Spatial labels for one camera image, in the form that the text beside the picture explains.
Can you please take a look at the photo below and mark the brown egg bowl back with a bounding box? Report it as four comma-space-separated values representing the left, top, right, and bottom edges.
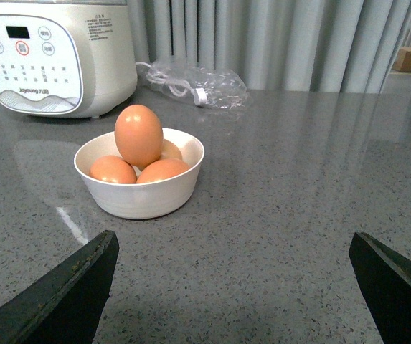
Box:
159, 139, 183, 160

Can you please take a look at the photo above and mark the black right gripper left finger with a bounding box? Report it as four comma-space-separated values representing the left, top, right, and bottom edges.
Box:
0, 231, 119, 343

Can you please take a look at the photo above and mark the brown egg bowl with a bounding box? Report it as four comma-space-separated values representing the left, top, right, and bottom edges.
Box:
159, 139, 183, 160
136, 158, 190, 183
89, 155, 137, 184

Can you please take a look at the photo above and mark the clear plastic bag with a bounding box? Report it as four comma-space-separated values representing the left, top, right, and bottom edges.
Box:
136, 56, 250, 110

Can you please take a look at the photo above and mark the brown top egg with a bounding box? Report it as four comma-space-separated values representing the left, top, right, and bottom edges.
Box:
115, 105, 164, 168

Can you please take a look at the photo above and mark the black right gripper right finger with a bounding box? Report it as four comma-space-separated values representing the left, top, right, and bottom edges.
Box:
349, 232, 411, 343

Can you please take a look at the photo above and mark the white power cable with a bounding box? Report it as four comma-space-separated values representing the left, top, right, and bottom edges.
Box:
135, 61, 212, 107

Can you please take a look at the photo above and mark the white Joyoung cooker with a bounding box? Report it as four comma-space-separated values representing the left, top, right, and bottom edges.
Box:
0, 1, 137, 118

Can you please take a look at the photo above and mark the white bowl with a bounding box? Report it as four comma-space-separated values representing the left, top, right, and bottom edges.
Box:
74, 128, 204, 219

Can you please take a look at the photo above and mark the brown egg bowl front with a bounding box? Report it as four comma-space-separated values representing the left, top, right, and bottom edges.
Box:
136, 158, 190, 183

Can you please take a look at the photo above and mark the brown egg bowl left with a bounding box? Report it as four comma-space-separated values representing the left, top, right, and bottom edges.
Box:
89, 155, 137, 184

